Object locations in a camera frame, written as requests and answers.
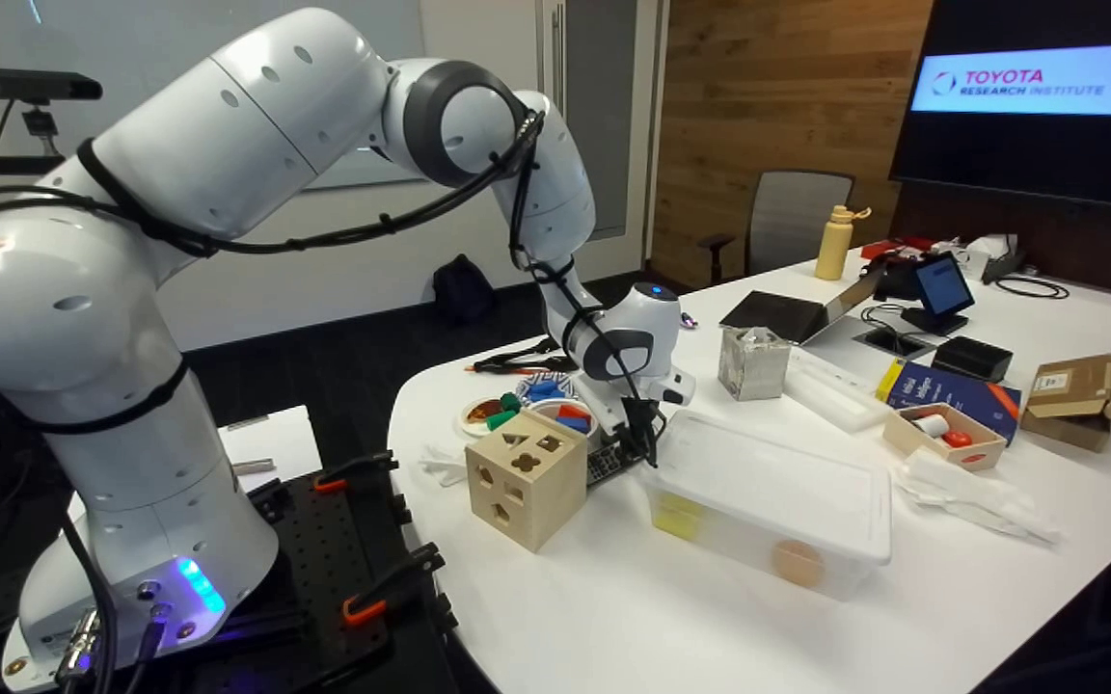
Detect yellow bottle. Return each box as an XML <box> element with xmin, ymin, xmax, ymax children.
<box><xmin>815</xmin><ymin>205</ymin><xmax>868</xmax><ymax>282</ymax></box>

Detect small tablet on stand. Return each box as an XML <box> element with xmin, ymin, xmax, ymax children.
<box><xmin>901</xmin><ymin>255</ymin><xmax>977</xmax><ymax>335</ymax></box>

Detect grey office chair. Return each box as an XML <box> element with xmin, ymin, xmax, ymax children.
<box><xmin>700</xmin><ymin>168</ymin><xmax>856</xmax><ymax>282</ymax></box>

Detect black tongs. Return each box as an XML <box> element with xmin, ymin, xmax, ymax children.
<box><xmin>473</xmin><ymin>340</ymin><xmax>573</xmax><ymax>372</ymax></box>

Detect whiteboard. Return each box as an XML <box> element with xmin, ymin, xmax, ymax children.
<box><xmin>0</xmin><ymin>0</ymin><xmax>427</xmax><ymax>189</ymax></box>

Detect black mounting base plate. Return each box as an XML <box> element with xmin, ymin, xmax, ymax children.
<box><xmin>204</xmin><ymin>449</ymin><xmax>459</xmax><ymax>694</ymax></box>

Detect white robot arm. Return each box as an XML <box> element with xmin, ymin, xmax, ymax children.
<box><xmin>0</xmin><ymin>9</ymin><xmax>684</xmax><ymax>694</ymax></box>

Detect wooden shape sorter cube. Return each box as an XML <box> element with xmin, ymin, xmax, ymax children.
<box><xmin>468</xmin><ymin>411</ymin><xmax>587</xmax><ymax>552</ymax></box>

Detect wall television screen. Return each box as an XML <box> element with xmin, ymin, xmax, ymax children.
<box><xmin>891</xmin><ymin>0</ymin><xmax>1111</xmax><ymax>205</ymax></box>

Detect clear plastic bag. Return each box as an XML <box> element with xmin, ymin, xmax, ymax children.
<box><xmin>896</xmin><ymin>449</ymin><xmax>1062</xmax><ymax>546</ymax></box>

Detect clear plastic storage box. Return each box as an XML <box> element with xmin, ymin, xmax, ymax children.
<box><xmin>646</xmin><ymin>415</ymin><xmax>891</xmax><ymax>596</ymax></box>

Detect colourful paint palette tray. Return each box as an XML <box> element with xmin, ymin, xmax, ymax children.
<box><xmin>459</xmin><ymin>372</ymin><xmax>598</xmax><ymax>435</ymax></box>

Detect blue book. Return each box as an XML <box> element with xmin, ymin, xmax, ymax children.
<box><xmin>874</xmin><ymin>361</ymin><xmax>1021</xmax><ymax>440</ymax></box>

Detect white foam roll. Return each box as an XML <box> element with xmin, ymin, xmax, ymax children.
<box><xmin>785</xmin><ymin>352</ymin><xmax>888</xmax><ymax>430</ymax></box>

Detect black depth camera sensor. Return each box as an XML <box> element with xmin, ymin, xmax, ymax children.
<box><xmin>0</xmin><ymin>70</ymin><xmax>99</xmax><ymax>102</ymax></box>

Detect black backpack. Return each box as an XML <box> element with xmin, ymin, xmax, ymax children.
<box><xmin>432</xmin><ymin>255</ymin><xmax>493</xmax><ymax>324</ymax></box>

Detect small wooden tray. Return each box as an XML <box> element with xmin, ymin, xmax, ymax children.
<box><xmin>884</xmin><ymin>399</ymin><xmax>1003</xmax><ymax>471</ymax></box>

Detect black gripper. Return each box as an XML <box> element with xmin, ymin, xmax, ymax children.
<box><xmin>621</xmin><ymin>397</ymin><xmax>662</xmax><ymax>465</ymax></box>

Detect black remote control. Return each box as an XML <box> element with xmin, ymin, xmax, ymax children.
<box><xmin>587</xmin><ymin>430</ymin><xmax>627</xmax><ymax>488</ymax></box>

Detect small black box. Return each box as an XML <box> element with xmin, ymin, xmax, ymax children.
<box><xmin>934</xmin><ymin>335</ymin><xmax>1010</xmax><ymax>380</ymax></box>

